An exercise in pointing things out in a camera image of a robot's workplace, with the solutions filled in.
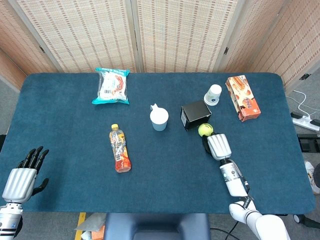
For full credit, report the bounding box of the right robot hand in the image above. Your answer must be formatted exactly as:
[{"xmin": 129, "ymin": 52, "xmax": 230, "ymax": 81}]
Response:
[{"xmin": 201, "ymin": 132, "xmax": 233, "ymax": 161}]

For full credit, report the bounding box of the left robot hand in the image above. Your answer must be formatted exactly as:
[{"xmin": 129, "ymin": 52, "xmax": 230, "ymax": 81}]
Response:
[{"xmin": 1, "ymin": 146, "xmax": 50, "ymax": 204}]

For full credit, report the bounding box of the yellow tennis ball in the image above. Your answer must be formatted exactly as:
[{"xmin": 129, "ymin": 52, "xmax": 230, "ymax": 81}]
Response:
[{"xmin": 197, "ymin": 123, "xmax": 214, "ymax": 138}]

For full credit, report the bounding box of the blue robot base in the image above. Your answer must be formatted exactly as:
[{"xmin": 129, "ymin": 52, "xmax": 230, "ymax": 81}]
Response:
[{"xmin": 103, "ymin": 212, "xmax": 211, "ymax": 240}]

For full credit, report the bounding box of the black box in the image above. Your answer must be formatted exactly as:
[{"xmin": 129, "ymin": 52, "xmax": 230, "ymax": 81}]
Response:
[{"xmin": 180, "ymin": 99, "xmax": 213, "ymax": 132}]

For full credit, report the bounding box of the orange biscuit box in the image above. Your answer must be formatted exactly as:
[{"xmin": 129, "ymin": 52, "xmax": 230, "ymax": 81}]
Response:
[{"xmin": 225, "ymin": 75, "xmax": 262, "ymax": 123}]

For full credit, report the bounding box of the white paper cup with print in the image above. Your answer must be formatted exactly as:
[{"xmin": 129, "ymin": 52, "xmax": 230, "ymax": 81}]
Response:
[{"xmin": 203, "ymin": 84, "xmax": 223, "ymax": 107}]

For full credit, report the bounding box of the light blue paper cup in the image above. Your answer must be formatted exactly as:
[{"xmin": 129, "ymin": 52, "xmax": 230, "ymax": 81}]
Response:
[{"xmin": 149, "ymin": 103, "xmax": 170, "ymax": 132}]

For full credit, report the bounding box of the blue table cloth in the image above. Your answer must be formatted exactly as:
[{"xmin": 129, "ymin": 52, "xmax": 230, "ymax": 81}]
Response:
[{"xmin": 0, "ymin": 72, "xmax": 317, "ymax": 216}]

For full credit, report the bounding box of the grey foil bag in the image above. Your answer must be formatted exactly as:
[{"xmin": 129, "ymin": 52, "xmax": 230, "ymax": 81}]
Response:
[{"xmin": 74, "ymin": 212, "xmax": 107, "ymax": 231}]

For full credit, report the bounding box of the white power strip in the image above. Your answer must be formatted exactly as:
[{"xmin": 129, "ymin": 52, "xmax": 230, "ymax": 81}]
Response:
[{"xmin": 291, "ymin": 114, "xmax": 320, "ymax": 132}]

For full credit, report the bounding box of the orange packet on floor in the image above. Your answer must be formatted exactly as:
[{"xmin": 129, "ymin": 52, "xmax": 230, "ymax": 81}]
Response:
[{"xmin": 81, "ymin": 224, "xmax": 106, "ymax": 240}]

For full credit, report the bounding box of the white shoe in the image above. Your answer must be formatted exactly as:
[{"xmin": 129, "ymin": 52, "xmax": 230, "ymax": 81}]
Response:
[{"xmin": 304, "ymin": 160, "xmax": 320, "ymax": 195}]

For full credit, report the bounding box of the orange drink bottle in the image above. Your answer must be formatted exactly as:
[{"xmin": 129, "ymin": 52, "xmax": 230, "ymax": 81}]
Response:
[{"xmin": 108, "ymin": 123, "xmax": 132, "ymax": 173}]

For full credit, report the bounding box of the black table foot with caster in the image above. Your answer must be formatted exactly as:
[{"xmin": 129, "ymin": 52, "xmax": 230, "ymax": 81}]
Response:
[{"xmin": 292, "ymin": 213, "xmax": 320, "ymax": 229}]

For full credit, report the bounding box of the teal snack bag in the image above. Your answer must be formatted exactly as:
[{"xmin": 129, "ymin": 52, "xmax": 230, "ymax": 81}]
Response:
[{"xmin": 91, "ymin": 67, "xmax": 131, "ymax": 106}]

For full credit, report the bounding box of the woven folding screen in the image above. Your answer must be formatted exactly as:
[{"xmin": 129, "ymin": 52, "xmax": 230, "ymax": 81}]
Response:
[{"xmin": 0, "ymin": 0, "xmax": 320, "ymax": 93}]

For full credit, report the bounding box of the white cable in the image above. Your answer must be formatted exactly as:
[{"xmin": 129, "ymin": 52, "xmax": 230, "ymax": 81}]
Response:
[{"xmin": 285, "ymin": 89, "xmax": 317, "ymax": 120}]

